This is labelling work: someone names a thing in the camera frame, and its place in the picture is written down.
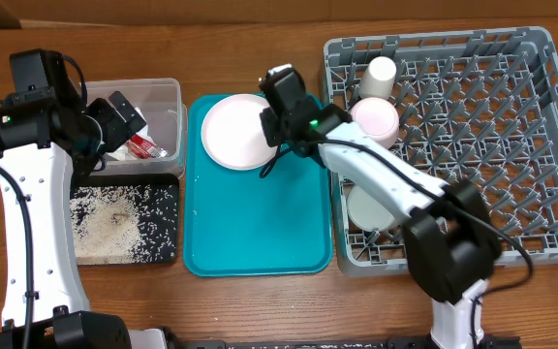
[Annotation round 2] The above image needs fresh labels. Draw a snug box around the small pink bowl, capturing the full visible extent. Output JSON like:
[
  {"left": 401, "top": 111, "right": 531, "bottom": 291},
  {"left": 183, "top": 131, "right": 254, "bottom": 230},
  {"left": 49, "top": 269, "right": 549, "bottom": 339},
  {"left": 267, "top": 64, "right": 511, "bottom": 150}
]
[{"left": 350, "top": 97, "right": 399, "bottom": 148}]

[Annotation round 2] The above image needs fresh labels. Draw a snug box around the black plastic tray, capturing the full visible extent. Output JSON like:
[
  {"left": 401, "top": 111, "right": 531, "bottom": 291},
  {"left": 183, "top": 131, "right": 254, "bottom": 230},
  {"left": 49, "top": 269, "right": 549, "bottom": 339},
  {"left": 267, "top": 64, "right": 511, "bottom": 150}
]
[{"left": 69, "top": 173, "right": 181, "bottom": 266}]

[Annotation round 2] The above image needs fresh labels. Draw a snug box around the teal plastic tray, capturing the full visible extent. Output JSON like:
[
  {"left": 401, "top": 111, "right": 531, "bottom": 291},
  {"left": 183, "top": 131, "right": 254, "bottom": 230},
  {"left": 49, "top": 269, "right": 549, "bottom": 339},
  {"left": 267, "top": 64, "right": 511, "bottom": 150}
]
[{"left": 182, "top": 94, "right": 333, "bottom": 277}]

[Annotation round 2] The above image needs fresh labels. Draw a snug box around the grey bowl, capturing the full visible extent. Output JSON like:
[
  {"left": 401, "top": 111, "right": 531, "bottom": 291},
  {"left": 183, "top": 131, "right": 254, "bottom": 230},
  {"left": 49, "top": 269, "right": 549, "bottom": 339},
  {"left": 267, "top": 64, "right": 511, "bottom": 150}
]
[{"left": 347, "top": 186, "right": 397, "bottom": 232}]

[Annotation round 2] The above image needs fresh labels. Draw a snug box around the large pink plate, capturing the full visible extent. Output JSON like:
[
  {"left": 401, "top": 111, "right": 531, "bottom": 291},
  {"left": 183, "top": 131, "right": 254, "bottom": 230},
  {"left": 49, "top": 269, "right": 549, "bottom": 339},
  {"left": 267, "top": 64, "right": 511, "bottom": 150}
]
[{"left": 201, "top": 94, "right": 277, "bottom": 171}]

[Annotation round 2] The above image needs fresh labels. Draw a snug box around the red sauce packet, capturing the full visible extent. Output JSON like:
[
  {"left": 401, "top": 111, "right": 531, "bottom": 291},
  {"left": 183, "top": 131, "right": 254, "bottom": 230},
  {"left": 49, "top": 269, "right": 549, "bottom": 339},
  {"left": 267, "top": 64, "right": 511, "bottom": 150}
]
[{"left": 126, "top": 135, "right": 166, "bottom": 159}]

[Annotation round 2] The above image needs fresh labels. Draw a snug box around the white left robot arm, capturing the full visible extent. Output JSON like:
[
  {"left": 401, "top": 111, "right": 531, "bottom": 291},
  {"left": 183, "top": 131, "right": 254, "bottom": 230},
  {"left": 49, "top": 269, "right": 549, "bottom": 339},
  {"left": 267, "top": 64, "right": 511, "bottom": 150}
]
[{"left": 0, "top": 49, "right": 178, "bottom": 348}]

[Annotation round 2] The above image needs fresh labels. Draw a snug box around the white napkin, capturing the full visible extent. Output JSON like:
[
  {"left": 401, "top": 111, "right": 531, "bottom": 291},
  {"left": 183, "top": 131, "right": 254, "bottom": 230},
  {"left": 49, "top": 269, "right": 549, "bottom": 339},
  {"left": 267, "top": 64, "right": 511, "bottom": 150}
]
[{"left": 104, "top": 107, "right": 169, "bottom": 162}]

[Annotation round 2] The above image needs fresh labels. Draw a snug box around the cream cup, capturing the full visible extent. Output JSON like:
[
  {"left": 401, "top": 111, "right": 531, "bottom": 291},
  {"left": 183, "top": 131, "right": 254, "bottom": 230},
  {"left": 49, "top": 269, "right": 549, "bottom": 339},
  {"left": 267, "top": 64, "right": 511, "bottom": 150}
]
[{"left": 358, "top": 56, "right": 397, "bottom": 100}]

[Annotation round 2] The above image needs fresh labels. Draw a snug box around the clear plastic bin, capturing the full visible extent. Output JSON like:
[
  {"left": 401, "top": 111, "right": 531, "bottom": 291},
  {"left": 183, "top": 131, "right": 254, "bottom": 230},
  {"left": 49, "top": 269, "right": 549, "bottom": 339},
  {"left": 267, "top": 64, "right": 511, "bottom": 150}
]
[{"left": 86, "top": 78, "right": 188, "bottom": 177}]

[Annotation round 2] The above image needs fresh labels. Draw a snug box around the spilled rice pile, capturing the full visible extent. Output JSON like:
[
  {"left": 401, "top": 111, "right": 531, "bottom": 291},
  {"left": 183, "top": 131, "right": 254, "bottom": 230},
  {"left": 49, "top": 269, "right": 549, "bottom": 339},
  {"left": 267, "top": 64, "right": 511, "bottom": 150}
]
[{"left": 69, "top": 186, "right": 179, "bottom": 266}]

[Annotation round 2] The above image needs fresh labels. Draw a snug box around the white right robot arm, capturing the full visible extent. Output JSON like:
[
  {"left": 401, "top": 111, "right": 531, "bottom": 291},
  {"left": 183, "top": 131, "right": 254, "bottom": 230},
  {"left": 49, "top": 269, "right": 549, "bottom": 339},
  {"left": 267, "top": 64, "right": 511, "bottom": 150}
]
[{"left": 259, "top": 64, "right": 502, "bottom": 348}]

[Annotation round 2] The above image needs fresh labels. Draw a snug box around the grey dishwasher rack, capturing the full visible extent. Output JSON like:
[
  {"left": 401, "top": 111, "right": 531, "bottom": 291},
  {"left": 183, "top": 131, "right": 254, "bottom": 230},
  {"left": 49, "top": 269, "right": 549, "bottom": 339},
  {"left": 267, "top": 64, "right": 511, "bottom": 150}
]
[{"left": 323, "top": 26, "right": 558, "bottom": 264}]

